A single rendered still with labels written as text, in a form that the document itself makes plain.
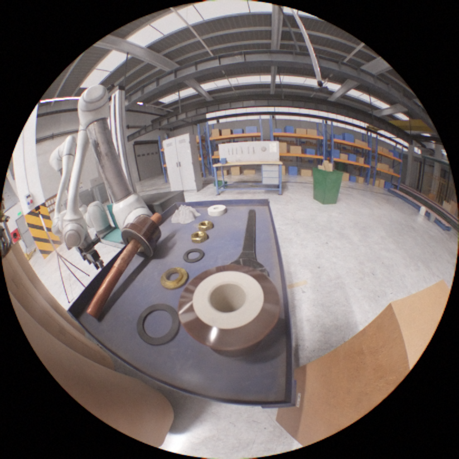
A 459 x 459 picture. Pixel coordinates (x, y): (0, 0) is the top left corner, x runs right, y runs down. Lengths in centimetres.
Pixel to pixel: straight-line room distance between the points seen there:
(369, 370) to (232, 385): 25
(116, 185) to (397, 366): 90
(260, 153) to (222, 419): 493
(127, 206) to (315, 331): 140
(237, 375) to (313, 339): 104
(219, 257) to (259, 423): 106
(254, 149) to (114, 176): 415
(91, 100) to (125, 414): 104
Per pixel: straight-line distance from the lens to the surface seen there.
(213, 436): 119
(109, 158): 67
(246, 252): 34
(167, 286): 31
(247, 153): 453
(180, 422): 122
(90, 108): 70
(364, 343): 37
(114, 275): 36
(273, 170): 386
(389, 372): 32
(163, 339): 26
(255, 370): 22
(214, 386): 23
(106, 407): 59
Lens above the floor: 110
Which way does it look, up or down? 29 degrees down
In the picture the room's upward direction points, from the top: 6 degrees counter-clockwise
